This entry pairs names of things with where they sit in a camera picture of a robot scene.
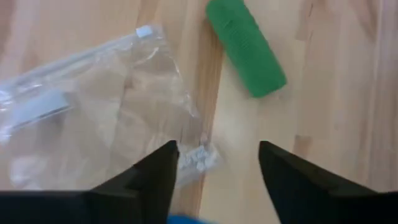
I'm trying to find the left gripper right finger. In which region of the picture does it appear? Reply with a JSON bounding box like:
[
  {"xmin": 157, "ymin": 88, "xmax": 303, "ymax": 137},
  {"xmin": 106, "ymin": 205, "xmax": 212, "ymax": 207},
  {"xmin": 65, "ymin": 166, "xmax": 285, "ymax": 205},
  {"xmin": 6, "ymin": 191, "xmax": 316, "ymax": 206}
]
[{"xmin": 259, "ymin": 140, "xmax": 398, "ymax": 224}]

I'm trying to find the clear plastic zip bag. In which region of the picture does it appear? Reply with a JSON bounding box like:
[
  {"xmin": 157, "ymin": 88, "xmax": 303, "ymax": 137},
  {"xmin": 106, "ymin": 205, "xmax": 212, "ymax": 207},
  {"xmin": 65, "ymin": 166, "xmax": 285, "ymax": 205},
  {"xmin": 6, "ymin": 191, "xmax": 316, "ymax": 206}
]
[{"xmin": 0, "ymin": 24, "xmax": 223, "ymax": 190}]

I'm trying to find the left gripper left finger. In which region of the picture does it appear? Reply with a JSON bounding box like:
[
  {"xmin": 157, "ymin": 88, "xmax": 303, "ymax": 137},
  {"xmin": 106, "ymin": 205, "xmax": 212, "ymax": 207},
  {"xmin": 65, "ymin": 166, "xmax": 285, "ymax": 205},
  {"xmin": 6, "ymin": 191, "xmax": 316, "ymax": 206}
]
[{"xmin": 0, "ymin": 139, "xmax": 180, "ymax": 224}]

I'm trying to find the green elastic bandage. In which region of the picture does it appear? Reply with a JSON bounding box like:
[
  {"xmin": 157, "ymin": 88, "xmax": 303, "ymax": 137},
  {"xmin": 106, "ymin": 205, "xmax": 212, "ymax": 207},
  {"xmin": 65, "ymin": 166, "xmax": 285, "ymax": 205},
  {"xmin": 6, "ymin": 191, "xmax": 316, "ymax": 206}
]
[{"xmin": 205, "ymin": 0, "xmax": 289, "ymax": 99}]

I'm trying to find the blue elastic bandage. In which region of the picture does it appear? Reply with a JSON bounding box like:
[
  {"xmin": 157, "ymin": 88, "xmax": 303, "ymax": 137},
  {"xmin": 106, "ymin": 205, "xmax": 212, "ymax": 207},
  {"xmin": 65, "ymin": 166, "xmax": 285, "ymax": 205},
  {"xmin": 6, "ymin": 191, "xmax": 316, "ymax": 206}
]
[{"xmin": 167, "ymin": 214, "xmax": 215, "ymax": 224}]

